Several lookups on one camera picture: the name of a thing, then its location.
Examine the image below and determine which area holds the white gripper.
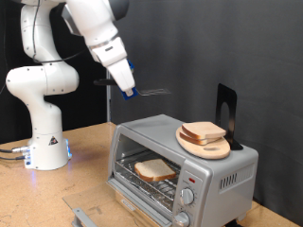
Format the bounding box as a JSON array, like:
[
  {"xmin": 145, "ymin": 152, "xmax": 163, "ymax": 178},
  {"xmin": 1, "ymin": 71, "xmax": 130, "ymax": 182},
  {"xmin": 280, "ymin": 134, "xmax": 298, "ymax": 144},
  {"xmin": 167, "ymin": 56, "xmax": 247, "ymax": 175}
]
[{"xmin": 106, "ymin": 58, "xmax": 136, "ymax": 97}]

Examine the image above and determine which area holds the vertical metal pole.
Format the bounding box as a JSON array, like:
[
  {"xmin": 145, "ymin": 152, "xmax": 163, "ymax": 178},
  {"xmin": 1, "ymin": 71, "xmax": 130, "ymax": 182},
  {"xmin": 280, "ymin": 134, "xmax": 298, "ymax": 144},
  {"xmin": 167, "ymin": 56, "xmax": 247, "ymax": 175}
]
[{"xmin": 105, "ymin": 69, "xmax": 113, "ymax": 123}]

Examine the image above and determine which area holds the dark grey backdrop panel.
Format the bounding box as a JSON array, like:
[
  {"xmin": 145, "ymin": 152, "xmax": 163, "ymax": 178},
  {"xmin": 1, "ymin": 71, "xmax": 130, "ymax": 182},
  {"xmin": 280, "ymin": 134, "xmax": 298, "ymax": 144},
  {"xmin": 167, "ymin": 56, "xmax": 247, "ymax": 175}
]
[{"xmin": 111, "ymin": 0, "xmax": 303, "ymax": 226}]

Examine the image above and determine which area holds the black metal bookend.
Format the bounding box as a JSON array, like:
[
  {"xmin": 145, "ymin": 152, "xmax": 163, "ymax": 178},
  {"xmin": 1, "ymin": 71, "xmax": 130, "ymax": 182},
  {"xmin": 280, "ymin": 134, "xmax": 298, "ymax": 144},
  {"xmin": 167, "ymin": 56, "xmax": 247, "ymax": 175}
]
[{"xmin": 215, "ymin": 82, "xmax": 244, "ymax": 151}]

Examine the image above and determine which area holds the oval wooden cutting board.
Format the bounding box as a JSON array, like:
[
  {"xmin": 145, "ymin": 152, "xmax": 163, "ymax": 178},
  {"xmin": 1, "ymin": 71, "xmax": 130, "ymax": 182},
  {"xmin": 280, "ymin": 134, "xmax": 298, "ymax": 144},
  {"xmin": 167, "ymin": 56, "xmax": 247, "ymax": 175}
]
[{"xmin": 175, "ymin": 126, "xmax": 232, "ymax": 160}]

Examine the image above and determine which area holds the metal spatula with blue block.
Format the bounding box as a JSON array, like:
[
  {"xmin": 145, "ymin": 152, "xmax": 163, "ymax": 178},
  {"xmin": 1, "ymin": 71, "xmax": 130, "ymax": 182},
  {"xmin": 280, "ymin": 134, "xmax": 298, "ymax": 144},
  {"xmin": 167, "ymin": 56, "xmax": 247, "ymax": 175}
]
[{"xmin": 93, "ymin": 79, "xmax": 172, "ymax": 101}]

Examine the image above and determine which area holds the silver toaster oven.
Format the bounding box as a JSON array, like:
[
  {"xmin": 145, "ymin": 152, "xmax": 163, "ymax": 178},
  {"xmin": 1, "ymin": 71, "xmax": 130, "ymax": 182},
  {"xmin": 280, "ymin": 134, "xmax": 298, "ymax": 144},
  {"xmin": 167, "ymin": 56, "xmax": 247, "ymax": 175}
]
[{"xmin": 107, "ymin": 113, "xmax": 259, "ymax": 227}]

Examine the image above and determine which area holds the wire oven rack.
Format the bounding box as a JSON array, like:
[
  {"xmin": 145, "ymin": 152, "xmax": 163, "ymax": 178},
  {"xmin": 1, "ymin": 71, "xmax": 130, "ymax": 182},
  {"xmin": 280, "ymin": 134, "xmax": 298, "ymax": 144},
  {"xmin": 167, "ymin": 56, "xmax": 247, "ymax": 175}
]
[{"xmin": 115, "ymin": 149, "xmax": 182, "ymax": 211}]

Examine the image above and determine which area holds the silver oven knob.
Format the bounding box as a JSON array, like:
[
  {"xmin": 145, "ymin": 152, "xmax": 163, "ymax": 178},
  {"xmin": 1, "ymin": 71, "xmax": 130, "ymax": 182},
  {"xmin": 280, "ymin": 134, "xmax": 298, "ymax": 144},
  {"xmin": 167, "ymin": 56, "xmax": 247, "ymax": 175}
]
[
  {"xmin": 172, "ymin": 211, "xmax": 191, "ymax": 227},
  {"xmin": 180, "ymin": 187, "xmax": 195, "ymax": 206}
]

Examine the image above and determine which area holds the black curtain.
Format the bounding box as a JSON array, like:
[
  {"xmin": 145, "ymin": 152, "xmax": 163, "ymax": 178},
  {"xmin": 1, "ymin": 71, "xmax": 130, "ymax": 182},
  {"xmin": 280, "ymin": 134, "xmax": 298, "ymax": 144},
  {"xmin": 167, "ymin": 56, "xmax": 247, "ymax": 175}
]
[{"xmin": 0, "ymin": 0, "xmax": 108, "ymax": 145}]

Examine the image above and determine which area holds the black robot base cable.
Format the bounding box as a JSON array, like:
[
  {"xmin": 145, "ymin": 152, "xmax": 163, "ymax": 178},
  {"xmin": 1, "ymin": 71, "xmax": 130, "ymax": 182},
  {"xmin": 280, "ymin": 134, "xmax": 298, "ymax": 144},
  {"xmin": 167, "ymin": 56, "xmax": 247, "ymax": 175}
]
[
  {"xmin": 0, "ymin": 145, "xmax": 31, "ymax": 155},
  {"xmin": 0, "ymin": 155, "xmax": 27, "ymax": 162}
]

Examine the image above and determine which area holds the glass oven door with handle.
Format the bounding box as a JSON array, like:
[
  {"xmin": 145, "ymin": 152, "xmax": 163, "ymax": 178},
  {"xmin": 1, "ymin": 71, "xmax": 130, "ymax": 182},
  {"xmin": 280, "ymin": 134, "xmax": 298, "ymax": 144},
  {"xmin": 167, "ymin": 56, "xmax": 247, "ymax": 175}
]
[{"xmin": 62, "ymin": 180, "xmax": 174, "ymax": 227}]

